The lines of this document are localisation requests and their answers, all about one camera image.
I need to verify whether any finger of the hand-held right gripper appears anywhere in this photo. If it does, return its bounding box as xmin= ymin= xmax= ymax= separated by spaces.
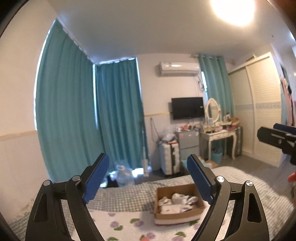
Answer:
xmin=273 ymin=123 xmax=296 ymax=136
xmin=257 ymin=126 xmax=290 ymax=149

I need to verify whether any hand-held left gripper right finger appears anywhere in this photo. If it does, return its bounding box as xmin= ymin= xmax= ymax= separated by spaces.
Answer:
xmin=186 ymin=153 xmax=270 ymax=241

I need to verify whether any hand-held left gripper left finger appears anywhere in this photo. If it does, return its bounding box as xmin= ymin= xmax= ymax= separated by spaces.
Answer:
xmin=25 ymin=152 xmax=110 ymax=241

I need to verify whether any plain white sock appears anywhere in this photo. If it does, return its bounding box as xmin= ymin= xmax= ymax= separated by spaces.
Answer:
xmin=171 ymin=193 xmax=199 ymax=205

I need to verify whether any brown cardboard box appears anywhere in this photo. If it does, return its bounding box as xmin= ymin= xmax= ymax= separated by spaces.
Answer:
xmin=154 ymin=184 xmax=206 ymax=225

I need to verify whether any clear water bottle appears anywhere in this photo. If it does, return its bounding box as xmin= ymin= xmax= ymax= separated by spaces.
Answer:
xmin=115 ymin=164 xmax=135 ymax=187

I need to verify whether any blue basket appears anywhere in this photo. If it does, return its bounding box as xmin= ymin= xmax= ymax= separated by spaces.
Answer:
xmin=211 ymin=152 xmax=223 ymax=164

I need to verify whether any pink hanging garment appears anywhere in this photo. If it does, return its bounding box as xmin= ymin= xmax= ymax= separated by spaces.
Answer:
xmin=280 ymin=76 xmax=293 ymax=126

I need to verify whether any dark suitcase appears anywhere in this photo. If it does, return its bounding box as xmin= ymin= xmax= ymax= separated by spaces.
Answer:
xmin=231 ymin=126 xmax=244 ymax=157

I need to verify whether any cream louvred wardrobe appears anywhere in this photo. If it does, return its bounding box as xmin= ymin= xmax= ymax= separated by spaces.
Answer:
xmin=228 ymin=52 xmax=288 ymax=167

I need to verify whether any white suitcase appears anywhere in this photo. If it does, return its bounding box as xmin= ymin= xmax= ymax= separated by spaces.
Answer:
xmin=160 ymin=141 xmax=181 ymax=175

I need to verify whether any grey drawer cabinet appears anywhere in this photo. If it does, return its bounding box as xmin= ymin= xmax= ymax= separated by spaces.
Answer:
xmin=175 ymin=130 xmax=200 ymax=160

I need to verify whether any white dressing table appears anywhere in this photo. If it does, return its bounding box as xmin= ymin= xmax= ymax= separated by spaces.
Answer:
xmin=199 ymin=128 xmax=238 ymax=160

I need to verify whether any clear plastic bag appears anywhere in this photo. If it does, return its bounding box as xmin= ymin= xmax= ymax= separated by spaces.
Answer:
xmin=162 ymin=132 xmax=177 ymax=142

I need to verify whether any floral quilted mat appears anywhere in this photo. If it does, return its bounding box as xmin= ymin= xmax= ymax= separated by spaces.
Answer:
xmin=69 ymin=210 xmax=208 ymax=241

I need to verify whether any oval white vanity mirror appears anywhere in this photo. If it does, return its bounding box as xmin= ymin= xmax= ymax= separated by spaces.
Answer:
xmin=205 ymin=98 xmax=221 ymax=123

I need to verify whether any narrow teal curtain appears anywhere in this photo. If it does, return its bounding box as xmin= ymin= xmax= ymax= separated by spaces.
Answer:
xmin=198 ymin=54 xmax=235 ymax=119

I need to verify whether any medium teal curtain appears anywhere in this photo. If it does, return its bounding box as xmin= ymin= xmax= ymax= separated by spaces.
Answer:
xmin=95 ymin=57 xmax=149 ymax=172

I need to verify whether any wide teal curtain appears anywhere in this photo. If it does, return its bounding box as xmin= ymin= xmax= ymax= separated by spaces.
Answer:
xmin=35 ymin=19 xmax=109 ymax=183

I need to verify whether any white air conditioner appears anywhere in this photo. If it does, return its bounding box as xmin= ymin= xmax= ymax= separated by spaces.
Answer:
xmin=158 ymin=61 xmax=200 ymax=76

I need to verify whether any round ceiling lamp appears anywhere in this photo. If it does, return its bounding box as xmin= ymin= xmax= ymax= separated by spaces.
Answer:
xmin=209 ymin=0 xmax=257 ymax=26

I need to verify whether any black hanging cable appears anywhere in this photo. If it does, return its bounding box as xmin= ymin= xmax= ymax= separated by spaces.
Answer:
xmin=150 ymin=118 xmax=160 ymax=140

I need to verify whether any black wall television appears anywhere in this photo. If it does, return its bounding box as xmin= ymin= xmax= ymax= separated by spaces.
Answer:
xmin=171 ymin=97 xmax=205 ymax=120

